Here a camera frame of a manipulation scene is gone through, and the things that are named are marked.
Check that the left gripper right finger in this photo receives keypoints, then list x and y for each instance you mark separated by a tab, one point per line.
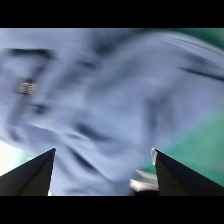
180	178

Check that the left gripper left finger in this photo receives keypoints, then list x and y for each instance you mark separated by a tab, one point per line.
35	176

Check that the light blue shirt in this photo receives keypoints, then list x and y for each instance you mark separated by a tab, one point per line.
110	100

